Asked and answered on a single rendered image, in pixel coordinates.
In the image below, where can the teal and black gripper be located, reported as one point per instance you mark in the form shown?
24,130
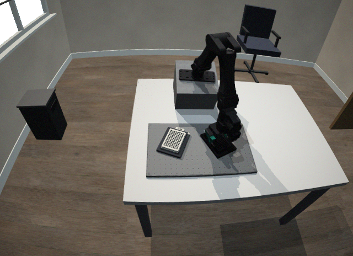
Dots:
213,128

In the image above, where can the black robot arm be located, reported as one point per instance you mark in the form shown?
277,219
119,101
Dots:
217,45

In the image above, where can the white well plate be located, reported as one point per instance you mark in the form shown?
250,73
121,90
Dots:
173,140

